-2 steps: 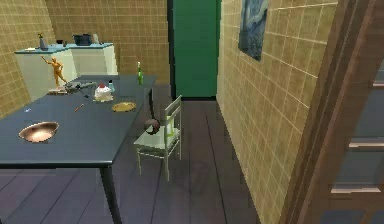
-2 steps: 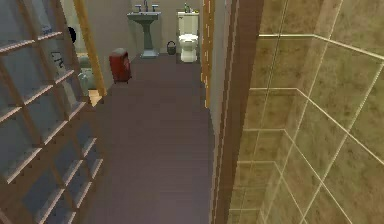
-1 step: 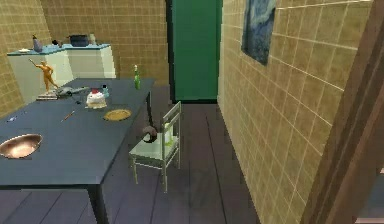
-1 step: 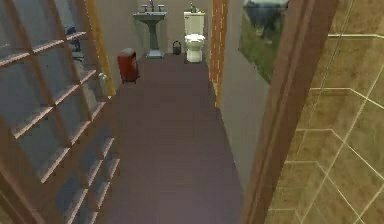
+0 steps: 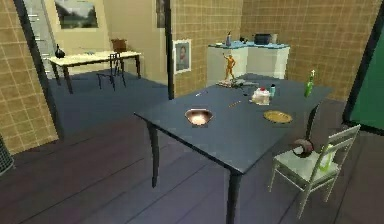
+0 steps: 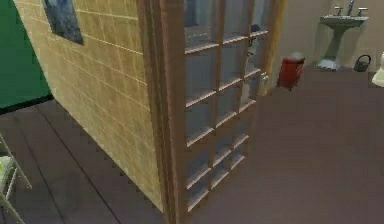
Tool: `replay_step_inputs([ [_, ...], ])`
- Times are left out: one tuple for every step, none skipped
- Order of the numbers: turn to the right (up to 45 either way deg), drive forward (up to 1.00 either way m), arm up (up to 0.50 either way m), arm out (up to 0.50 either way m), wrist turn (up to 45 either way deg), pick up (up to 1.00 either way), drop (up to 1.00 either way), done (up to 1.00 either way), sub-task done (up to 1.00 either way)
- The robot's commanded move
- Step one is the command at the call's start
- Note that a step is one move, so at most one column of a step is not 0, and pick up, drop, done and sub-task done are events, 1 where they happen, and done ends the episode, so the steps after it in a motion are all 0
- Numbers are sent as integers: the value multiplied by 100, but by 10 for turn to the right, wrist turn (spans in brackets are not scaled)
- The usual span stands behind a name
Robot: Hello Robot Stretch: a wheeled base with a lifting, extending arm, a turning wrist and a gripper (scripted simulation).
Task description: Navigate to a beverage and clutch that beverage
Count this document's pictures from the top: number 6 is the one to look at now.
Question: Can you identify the grey pedestal sink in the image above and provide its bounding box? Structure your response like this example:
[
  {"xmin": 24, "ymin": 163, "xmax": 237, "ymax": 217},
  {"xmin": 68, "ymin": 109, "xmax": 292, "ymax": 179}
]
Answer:
[{"xmin": 315, "ymin": 0, "xmax": 370, "ymax": 71}]

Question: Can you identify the wooden glass-paned room door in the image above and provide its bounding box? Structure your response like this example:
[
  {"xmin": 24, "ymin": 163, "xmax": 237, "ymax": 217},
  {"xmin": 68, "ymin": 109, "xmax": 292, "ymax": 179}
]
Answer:
[{"xmin": 135, "ymin": 0, "xmax": 287, "ymax": 224}]

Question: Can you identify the red bin with grey lid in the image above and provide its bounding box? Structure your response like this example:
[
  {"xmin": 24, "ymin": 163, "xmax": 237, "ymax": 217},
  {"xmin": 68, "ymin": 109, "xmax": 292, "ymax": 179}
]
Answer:
[{"xmin": 276, "ymin": 52, "xmax": 306, "ymax": 92}]

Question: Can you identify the framed dark blue picture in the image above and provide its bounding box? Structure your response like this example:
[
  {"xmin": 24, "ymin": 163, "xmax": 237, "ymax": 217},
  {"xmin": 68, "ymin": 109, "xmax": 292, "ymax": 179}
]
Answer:
[{"xmin": 41, "ymin": 0, "xmax": 85, "ymax": 47}]

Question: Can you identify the black round kettle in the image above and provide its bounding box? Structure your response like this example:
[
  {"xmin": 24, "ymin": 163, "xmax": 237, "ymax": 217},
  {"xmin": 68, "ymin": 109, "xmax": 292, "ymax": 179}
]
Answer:
[{"xmin": 353, "ymin": 54, "xmax": 372, "ymax": 73}]

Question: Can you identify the grey metal rack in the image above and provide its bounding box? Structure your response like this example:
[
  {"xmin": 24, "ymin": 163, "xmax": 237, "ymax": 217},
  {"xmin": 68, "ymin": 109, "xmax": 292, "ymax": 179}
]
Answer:
[{"xmin": 0, "ymin": 133, "xmax": 33, "ymax": 224}]

